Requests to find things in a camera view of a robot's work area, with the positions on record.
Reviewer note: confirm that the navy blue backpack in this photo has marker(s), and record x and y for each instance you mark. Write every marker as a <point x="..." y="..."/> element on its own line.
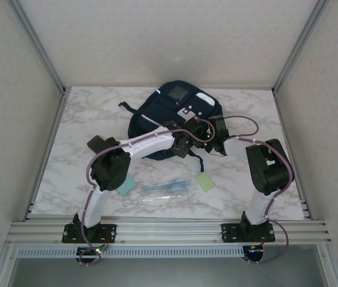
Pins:
<point x="157" y="119"/>

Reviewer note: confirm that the green sticky note pad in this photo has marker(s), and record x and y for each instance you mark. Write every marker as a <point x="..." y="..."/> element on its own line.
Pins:
<point x="205" y="181"/>

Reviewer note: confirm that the clear pack of blue pens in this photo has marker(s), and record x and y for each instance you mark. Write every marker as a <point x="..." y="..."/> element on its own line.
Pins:
<point x="169" y="186"/>

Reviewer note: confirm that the clear plastic sleeve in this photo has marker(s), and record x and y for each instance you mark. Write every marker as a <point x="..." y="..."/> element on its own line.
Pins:
<point x="163" y="198"/>

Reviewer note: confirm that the blue sticky note pad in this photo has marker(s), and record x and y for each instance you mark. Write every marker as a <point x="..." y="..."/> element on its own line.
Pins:
<point x="127" y="188"/>

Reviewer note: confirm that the black pencil case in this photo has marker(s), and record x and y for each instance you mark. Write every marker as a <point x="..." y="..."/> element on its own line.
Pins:
<point x="97" y="143"/>

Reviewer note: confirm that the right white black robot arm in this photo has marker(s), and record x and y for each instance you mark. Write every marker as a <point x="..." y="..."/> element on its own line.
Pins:
<point x="264" y="167"/>

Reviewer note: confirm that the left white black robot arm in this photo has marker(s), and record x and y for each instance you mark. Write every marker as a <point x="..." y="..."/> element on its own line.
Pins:
<point x="148" y="143"/>

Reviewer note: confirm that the aluminium side rail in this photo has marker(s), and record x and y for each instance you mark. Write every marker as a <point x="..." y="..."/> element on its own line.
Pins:
<point x="56" y="122"/>
<point x="279" y="107"/>

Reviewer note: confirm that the aluminium mounting rail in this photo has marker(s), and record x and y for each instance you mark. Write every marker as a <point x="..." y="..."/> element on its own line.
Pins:
<point x="169" y="231"/>

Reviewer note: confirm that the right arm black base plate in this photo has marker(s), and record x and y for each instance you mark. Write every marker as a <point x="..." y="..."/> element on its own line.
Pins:
<point x="228" y="233"/>

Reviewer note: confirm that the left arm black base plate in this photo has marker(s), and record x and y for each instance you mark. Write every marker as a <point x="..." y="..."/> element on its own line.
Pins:
<point x="109" y="231"/>

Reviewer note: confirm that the aluminium frame post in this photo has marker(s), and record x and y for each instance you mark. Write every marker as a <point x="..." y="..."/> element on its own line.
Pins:
<point x="37" y="48"/>
<point x="300" y="45"/>

